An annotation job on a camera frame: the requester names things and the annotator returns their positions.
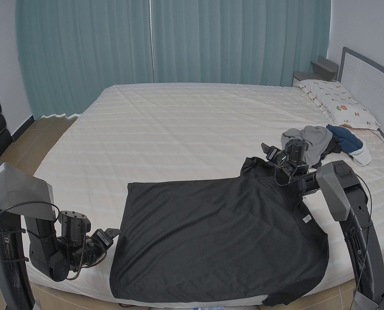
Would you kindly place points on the bed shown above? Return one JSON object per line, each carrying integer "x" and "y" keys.
{"x": 179, "y": 124}

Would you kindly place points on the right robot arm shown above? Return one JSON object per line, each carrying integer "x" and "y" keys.
{"x": 340, "y": 186}

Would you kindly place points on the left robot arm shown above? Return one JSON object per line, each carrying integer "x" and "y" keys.
{"x": 40, "y": 237}

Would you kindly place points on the white printed pillow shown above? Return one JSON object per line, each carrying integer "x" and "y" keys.
{"x": 337, "y": 102}

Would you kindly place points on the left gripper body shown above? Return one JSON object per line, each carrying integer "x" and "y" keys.
{"x": 102, "y": 240}

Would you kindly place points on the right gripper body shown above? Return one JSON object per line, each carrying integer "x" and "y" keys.
{"x": 277, "y": 157}

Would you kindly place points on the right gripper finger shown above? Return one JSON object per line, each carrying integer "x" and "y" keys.
{"x": 267, "y": 148}

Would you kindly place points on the black T-shirt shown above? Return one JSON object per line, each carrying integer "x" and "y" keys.
{"x": 211, "y": 231}

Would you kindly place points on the grey bedside table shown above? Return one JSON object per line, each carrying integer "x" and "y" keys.
{"x": 318, "y": 69}

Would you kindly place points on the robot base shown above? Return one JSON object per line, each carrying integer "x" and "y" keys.
{"x": 208, "y": 308}

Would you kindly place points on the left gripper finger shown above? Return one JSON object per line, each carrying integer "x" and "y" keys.
{"x": 114, "y": 232}

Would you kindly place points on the pile of clothes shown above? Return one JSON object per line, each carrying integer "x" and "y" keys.
{"x": 314, "y": 140}

